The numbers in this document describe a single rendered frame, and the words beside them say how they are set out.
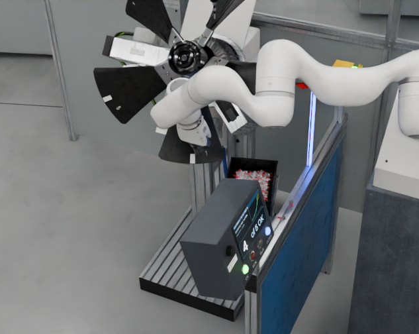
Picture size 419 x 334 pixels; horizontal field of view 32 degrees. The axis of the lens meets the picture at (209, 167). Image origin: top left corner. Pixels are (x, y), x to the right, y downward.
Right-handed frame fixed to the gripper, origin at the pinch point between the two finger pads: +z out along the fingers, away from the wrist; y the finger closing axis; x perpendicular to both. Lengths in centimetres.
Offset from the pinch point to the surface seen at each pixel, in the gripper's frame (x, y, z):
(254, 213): 35, -39, -33
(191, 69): -19.2, 8.1, -16.1
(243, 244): 44, -39, -33
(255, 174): -6.3, -16.2, 17.1
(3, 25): -122, 219, 114
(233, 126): -15.2, -5.6, 4.9
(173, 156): 4.2, 7.7, 1.7
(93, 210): -15, 88, 108
